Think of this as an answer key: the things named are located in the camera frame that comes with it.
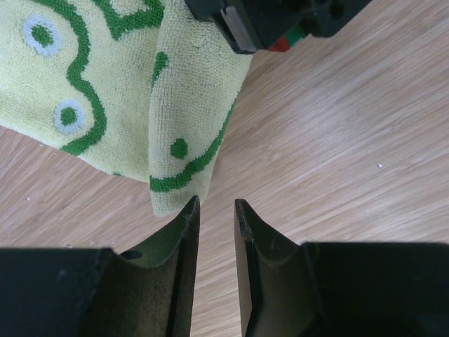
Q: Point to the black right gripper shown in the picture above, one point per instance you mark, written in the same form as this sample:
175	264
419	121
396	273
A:
250	26

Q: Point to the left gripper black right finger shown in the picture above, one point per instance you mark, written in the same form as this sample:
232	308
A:
335	288

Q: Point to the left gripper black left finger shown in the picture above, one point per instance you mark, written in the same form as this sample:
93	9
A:
147	290

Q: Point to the green frog pattern towel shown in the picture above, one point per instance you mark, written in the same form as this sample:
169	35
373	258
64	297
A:
134	88

